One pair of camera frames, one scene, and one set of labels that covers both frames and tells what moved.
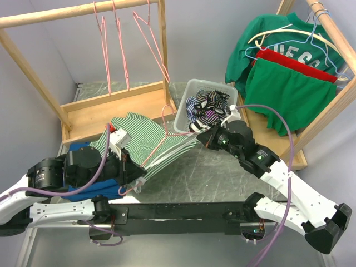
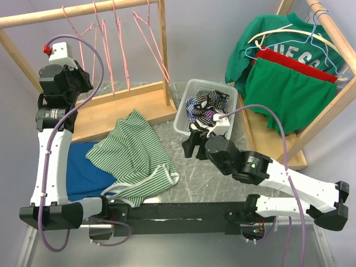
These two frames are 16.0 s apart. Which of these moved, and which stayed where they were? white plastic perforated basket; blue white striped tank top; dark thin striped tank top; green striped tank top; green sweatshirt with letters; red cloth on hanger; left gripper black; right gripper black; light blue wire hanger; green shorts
Moved: left gripper black; green striped tank top; right gripper black
Stayed: green shorts; dark thin striped tank top; blue white striped tank top; light blue wire hanger; white plastic perforated basket; green sweatshirt with letters; red cloth on hanger
